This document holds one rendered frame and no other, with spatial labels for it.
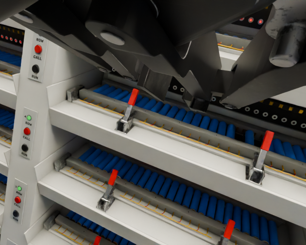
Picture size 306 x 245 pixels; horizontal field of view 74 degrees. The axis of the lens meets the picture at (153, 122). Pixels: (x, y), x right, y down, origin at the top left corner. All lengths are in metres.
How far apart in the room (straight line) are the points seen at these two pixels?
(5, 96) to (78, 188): 0.29
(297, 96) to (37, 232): 0.70
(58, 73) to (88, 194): 0.29
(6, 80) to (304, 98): 0.66
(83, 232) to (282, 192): 0.51
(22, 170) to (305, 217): 0.61
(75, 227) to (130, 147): 0.34
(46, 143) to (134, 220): 0.28
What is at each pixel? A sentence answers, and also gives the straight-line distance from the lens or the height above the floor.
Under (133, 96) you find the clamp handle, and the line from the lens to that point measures 0.43.
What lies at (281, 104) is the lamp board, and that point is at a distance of 0.54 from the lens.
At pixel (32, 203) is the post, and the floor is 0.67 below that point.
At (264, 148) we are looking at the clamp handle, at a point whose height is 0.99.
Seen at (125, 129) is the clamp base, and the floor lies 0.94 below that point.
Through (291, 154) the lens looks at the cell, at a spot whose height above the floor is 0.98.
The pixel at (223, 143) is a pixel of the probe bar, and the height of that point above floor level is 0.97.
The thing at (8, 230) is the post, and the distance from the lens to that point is 0.75.
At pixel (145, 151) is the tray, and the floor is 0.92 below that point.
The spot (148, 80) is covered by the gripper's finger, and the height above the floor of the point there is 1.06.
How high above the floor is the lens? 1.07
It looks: 13 degrees down
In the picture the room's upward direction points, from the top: 16 degrees clockwise
